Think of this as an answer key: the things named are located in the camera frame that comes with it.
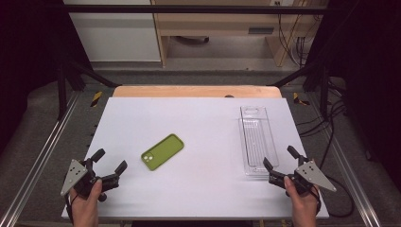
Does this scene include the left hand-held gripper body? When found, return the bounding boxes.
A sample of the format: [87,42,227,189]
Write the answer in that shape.
[60,156,121,203]

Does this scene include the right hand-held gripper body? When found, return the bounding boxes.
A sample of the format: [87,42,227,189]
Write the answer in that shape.
[268,155,338,197]

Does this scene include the green phone case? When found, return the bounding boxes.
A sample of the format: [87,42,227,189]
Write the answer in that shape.
[140,133,185,172]

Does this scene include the person's left hand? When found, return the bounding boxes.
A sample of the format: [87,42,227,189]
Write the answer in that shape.
[69,178,104,213]

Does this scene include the person's right hand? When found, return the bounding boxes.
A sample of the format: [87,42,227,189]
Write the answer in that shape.
[283,175,320,216]

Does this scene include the clear plastic packaging tray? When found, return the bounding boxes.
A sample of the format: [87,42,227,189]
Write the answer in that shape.
[237,105,280,182]

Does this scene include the yellow black tape marker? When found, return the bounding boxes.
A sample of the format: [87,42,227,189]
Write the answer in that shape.
[292,92,312,107]
[90,91,104,109]

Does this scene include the black metal stand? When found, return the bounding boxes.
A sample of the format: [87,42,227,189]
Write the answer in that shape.
[267,60,331,118]
[56,60,123,121]

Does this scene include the black curtain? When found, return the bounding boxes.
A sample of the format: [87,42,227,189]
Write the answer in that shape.
[0,0,94,155]
[305,0,401,183]

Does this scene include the white cabinet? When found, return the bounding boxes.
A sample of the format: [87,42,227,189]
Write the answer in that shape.
[62,0,163,62]

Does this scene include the black horizontal bar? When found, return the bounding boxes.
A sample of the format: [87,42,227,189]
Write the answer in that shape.
[61,4,343,15]

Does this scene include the black wrist strap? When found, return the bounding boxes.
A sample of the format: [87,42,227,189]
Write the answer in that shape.
[309,185,323,217]
[63,193,80,226]

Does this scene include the aluminium rail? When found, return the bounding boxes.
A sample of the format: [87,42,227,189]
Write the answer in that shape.
[306,94,383,227]
[0,91,80,227]

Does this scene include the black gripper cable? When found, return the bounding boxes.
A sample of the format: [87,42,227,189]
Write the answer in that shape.
[320,174,356,219]

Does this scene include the black floor cables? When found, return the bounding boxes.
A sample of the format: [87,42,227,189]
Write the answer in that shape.
[297,79,348,171]

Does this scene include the hanging cables behind desk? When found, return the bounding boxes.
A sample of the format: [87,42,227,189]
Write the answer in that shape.
[276,1,320,68]

